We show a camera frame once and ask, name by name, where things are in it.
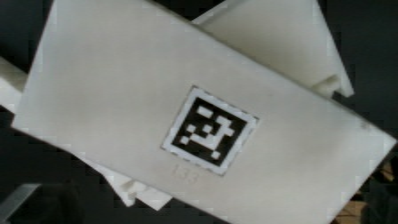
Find white door panel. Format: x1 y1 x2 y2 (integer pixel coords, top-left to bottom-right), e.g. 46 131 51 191
78 157 172 210

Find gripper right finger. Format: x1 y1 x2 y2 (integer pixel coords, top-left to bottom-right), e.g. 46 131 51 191
353 159 398 224

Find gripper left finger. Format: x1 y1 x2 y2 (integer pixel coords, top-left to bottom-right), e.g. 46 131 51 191
0 184 40 224

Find white cabinet body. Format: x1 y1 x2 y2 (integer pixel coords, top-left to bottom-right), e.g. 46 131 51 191
191 0 353 97

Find white U-shaped frame wall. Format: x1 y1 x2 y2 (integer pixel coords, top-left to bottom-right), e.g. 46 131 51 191
0 57 28 112

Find white cabinet top block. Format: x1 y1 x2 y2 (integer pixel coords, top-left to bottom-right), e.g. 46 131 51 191
12 0 396 224

